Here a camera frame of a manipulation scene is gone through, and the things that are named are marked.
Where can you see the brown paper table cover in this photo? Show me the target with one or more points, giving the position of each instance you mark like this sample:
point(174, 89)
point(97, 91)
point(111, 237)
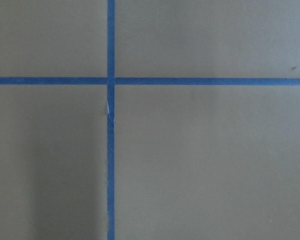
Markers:
point(192, 162)

